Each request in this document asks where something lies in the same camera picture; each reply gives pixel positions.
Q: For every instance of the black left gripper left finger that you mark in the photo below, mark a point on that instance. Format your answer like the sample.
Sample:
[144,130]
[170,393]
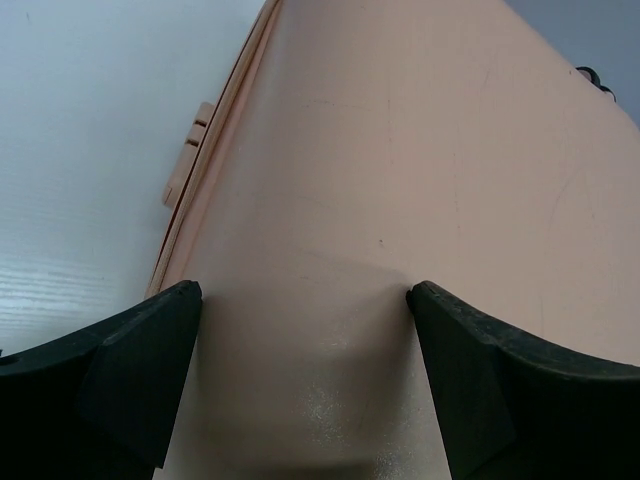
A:
[100,402]

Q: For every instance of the pink hard-shell suitcase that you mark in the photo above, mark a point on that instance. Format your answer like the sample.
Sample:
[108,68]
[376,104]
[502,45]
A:
[359,148]

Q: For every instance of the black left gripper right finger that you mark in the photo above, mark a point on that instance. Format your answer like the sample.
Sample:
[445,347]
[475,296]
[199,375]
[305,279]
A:
[511,405]

